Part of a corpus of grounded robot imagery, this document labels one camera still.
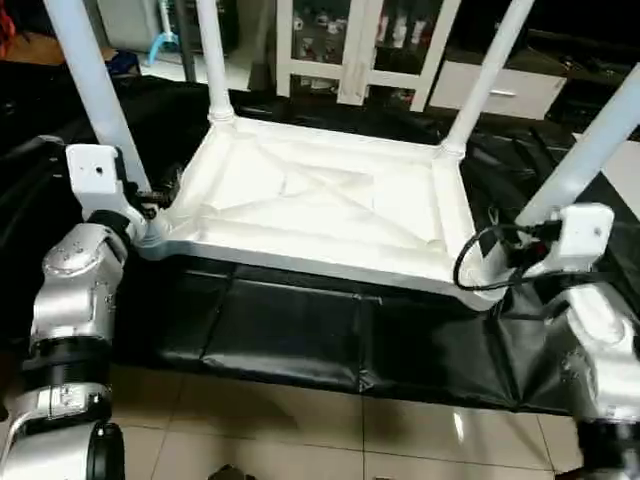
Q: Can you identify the white plastic table top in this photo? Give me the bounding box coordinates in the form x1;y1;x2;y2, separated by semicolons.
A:
135;113;508;311

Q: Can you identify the white flat board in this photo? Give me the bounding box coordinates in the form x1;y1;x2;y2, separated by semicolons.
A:
610;135;640;193

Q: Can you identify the brown cardboard box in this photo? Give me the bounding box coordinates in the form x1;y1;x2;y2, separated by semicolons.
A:
104;50;143;77

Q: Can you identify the white drawer unit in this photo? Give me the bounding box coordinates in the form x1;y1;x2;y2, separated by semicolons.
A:
425;62;568;122

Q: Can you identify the blue plastic tool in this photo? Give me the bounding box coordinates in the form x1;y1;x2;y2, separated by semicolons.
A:
147;28;182;67

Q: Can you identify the black metal pole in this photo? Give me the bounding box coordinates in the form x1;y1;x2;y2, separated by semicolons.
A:
178;0;200;87

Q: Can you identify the black work mat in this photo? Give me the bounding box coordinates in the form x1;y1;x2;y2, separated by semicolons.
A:
0;70;640;416

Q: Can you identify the flat brown cardboard sheet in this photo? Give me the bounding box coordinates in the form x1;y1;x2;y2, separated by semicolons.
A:
0;33;56;63

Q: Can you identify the white glass-door cabinet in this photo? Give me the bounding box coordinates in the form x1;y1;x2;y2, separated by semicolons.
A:
275;0;463;111

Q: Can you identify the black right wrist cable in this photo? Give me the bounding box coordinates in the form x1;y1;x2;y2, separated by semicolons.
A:
452;222;591;295

